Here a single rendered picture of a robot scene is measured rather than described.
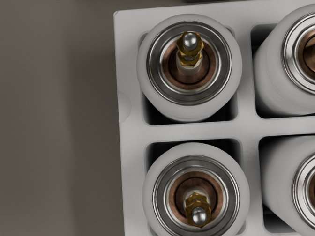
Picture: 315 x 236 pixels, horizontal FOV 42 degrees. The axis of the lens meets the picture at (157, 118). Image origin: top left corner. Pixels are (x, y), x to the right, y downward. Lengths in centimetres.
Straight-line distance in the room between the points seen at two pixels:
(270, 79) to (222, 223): 14
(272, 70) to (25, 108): 40
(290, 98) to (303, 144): 4
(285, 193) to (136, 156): 16
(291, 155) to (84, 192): 35
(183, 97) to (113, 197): 30
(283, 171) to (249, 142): 7
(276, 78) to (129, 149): 17
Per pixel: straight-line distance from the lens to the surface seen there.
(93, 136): 63
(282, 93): 38
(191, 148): 37
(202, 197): 33
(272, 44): 38
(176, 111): 37
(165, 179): 36
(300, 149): 38
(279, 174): 38
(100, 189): 63
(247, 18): 46
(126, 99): 44
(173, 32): 37
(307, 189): 38
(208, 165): 36
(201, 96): 36
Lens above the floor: 61
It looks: 85 degrees down
